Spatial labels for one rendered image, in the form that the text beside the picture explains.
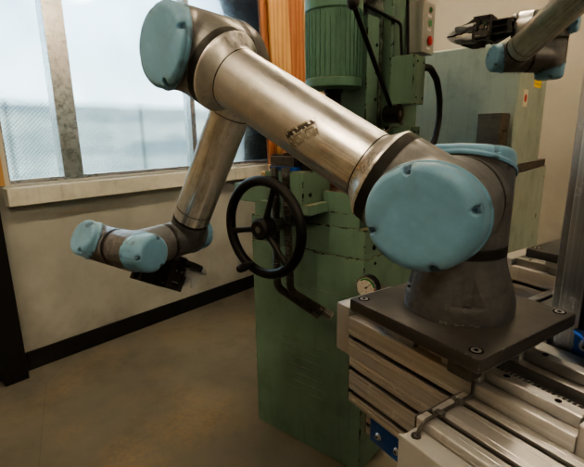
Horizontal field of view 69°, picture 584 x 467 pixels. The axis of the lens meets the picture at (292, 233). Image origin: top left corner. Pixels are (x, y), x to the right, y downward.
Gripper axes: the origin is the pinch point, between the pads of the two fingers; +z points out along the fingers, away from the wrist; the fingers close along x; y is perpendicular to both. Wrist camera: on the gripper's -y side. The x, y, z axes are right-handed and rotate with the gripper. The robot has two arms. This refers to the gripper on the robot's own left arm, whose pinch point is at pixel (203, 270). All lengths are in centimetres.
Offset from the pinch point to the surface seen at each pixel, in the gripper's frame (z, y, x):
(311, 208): 13.1, -24.2, 19.0
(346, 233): 24.2, -21.1, 25.7
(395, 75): 30, -78, 26
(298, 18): 104, -186, -88
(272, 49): 90, -152, -88
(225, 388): 72, 40, -37
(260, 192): 21.6, -31.0, -7.3
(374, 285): 23.3, -7.8, 38.0
